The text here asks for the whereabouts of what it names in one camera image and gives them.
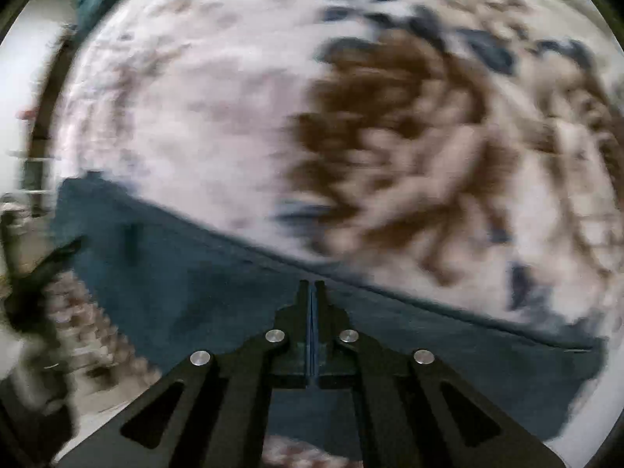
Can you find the blue denim pants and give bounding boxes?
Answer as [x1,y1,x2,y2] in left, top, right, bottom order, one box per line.
[49,173,608,444]

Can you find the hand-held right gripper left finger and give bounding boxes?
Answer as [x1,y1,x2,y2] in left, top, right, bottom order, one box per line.
[56,280,311,468]

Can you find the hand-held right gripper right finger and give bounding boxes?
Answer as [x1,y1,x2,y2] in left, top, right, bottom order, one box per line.
[314,280,569,468]

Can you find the floral printed blanket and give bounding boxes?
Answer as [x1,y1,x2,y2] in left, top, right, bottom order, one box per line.
[49,0,624,468]

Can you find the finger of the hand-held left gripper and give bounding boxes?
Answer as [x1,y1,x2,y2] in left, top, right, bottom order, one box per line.
[4,236,85,335]

